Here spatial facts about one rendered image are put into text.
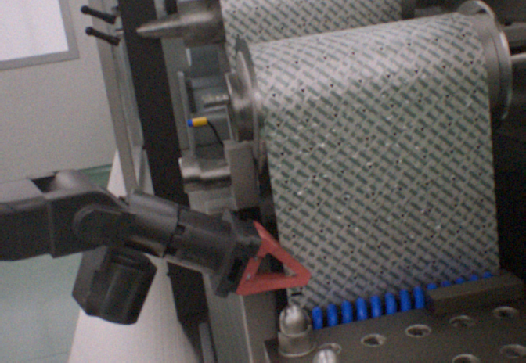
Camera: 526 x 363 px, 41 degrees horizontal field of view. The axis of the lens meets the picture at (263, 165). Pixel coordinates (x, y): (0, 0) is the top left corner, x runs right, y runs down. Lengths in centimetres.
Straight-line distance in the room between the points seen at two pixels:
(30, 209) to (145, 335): 49
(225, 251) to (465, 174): 27
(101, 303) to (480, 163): 41
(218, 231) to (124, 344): 41
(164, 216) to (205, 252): 5
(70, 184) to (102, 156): 573
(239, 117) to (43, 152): 575
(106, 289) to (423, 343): 30
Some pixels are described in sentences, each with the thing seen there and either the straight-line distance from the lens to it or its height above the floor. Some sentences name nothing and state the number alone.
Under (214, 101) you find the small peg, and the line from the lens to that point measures 73.
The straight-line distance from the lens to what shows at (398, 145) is 73.
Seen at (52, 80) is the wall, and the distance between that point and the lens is 633.
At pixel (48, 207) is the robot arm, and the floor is 121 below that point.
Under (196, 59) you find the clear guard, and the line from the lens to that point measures 172.
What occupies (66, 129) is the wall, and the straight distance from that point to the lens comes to 638.
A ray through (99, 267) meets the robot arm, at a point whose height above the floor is 114.
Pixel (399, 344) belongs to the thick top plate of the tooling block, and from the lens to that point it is 69.
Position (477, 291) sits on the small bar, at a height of 105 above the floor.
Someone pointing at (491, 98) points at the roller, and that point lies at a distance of 78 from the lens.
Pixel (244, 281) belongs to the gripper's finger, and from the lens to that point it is 71.
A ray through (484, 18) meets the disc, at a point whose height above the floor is 130.
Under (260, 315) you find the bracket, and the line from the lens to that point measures 85.
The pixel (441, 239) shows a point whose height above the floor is 108.
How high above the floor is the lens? 137
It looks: 14 degrees down
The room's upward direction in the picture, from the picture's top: 8 degrees counter-clockwise
